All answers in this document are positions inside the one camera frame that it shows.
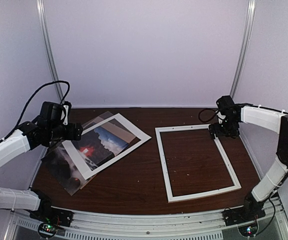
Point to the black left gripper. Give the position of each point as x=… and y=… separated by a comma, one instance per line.
x=78, y=130

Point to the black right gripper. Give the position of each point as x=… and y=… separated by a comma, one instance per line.
x=235, y=132

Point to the clear acrylic sheet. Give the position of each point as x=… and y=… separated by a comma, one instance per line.
x=99, y=130

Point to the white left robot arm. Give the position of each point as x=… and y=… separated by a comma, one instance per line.
x=25, y=138

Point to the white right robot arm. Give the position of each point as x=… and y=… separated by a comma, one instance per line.
x=271, y=121

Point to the landscape photo print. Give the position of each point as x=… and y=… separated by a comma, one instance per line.
x=93, y=152

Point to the dark volcano photo print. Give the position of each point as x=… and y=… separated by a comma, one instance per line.
x=63, y=169

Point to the white photo mat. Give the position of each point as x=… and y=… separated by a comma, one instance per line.
x=81, y=164

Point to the brown cardboard backing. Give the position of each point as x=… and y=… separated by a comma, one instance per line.
x=117, y=135

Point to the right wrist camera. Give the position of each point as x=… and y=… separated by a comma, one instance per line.
x=224, y=103

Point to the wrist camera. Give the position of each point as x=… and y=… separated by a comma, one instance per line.
x=224, y=103
x=55, y=113

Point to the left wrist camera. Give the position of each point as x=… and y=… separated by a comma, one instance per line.
x=55, y=113

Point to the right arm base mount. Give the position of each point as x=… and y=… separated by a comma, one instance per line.
x=246, y=216

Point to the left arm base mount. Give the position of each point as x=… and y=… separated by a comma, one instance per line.
x=46, y=213

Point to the white picture frame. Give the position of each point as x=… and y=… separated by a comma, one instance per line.
x=172, y=199

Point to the aluminium front rail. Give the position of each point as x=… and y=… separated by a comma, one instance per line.
x=183, y=226

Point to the right aluminium corner post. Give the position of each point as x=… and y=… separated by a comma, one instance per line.
x=248, y=28

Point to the aluminium corner post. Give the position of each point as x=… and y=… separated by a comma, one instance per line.
x=46, y=39
x=248, y=28

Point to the left aluminium corner post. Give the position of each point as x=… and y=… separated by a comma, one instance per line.
x=46, y=39

